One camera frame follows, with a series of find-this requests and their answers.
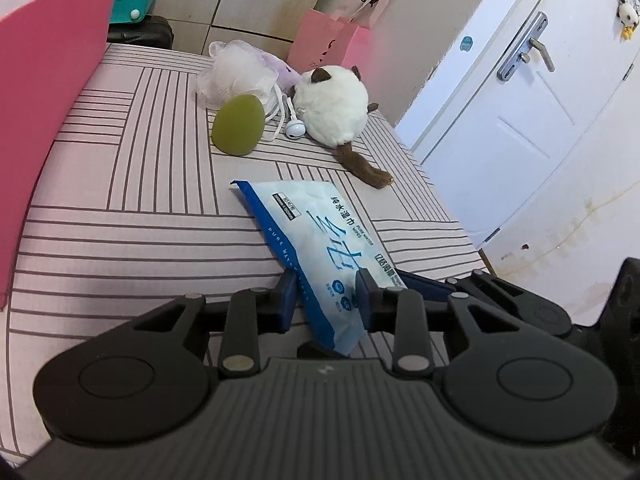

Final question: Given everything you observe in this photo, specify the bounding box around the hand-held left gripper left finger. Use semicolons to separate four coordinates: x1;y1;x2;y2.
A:
131;270;297;378

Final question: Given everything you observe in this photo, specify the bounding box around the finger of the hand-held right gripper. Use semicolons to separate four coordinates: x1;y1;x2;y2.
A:
400;269;573;338

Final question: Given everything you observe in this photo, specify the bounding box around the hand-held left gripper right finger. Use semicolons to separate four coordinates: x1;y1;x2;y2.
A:
354;270;521;378

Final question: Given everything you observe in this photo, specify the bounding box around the blue wet wipes pack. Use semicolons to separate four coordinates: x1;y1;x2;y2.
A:
230;179;405;356

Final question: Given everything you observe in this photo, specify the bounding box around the green egg sponge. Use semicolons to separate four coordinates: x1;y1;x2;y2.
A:
211;92;264;157

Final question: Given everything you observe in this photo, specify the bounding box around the white brown plush cat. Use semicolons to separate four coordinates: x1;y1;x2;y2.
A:
285;66;394;190

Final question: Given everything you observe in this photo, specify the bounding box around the purple plush toy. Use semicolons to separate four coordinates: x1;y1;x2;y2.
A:
255;46;302;93

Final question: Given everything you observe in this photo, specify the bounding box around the white bath pouf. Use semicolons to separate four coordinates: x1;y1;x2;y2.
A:
196;40;293;142

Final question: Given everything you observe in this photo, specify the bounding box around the pink cardboard box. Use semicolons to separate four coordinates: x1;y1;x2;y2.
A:
0;0;126;308

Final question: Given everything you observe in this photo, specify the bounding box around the white door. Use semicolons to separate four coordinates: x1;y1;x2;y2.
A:
395;0;640;326

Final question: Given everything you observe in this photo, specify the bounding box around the striped pink tablecloth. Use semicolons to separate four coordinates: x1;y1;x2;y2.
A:
0;42;496;461

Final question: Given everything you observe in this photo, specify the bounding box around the pink paper bag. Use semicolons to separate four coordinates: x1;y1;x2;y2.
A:
287;0;396;75

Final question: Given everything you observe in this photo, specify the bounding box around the small hanging plush toy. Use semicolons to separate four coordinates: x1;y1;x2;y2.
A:
615;0;640;41

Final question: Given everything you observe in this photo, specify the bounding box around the black suitcase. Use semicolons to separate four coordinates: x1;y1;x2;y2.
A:
107;15;175;51

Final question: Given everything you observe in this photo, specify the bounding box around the beige wardrobe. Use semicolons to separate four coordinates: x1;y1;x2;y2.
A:
167;0;351;58

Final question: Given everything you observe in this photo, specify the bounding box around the silver door handle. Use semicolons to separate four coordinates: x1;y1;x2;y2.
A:
496;11;556;82

